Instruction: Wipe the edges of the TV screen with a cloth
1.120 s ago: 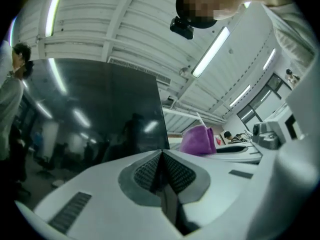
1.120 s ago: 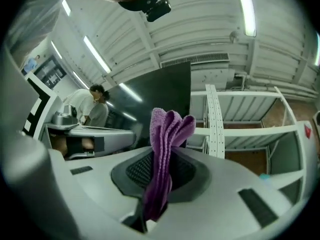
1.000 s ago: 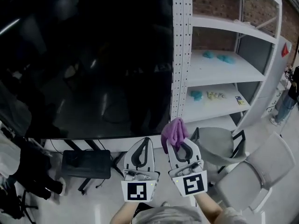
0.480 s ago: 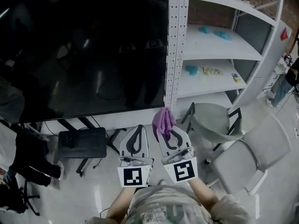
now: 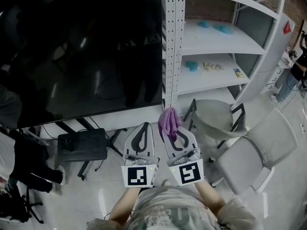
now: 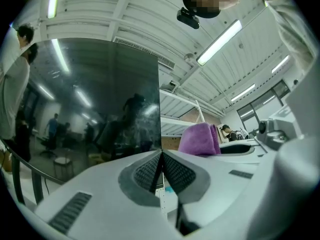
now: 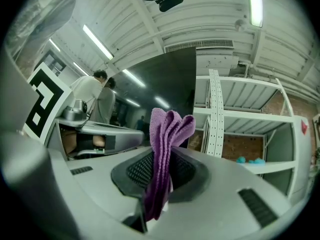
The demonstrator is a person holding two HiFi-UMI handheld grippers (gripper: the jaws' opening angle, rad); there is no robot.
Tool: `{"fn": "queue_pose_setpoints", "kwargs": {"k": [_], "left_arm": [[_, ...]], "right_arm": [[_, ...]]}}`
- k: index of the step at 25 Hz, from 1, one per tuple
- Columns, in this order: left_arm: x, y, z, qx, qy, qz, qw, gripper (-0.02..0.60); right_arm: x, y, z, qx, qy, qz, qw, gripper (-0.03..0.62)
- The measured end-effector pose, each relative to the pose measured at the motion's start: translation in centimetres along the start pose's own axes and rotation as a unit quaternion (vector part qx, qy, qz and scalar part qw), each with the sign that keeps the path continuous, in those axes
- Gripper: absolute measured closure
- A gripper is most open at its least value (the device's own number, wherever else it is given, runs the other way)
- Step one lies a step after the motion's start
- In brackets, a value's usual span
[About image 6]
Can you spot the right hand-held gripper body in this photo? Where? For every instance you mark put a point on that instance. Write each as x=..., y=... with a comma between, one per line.
x=297, y=124

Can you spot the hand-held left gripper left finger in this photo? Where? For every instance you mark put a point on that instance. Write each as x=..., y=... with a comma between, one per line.
x=100, y=209

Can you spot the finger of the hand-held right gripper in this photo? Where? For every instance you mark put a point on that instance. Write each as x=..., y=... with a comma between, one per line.
x=237, y=149

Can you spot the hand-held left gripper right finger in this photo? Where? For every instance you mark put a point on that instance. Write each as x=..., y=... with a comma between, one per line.
x=225, y=196

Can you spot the purple cloth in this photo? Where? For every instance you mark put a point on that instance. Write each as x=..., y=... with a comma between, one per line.
x=200, y=139

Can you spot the black TV screen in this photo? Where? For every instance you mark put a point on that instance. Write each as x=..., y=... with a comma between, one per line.
x=100, y=96

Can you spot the black metal stand leg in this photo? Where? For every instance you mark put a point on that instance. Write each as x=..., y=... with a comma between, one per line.
x=17, y=181
x=37, y=189

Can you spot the white metal shelf rack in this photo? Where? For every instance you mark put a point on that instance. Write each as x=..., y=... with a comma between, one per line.
x=180, y=101

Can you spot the round ceiling smoke detector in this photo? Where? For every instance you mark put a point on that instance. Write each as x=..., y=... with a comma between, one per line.
x=189, y=56

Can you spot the white ceiling air vent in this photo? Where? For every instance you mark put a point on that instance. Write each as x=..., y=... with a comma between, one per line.
x=150, y=55

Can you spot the person's head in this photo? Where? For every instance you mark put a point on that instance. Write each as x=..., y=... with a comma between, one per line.
x=200, y=1

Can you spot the black head camera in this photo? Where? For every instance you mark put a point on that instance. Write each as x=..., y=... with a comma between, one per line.
x=188, y=17

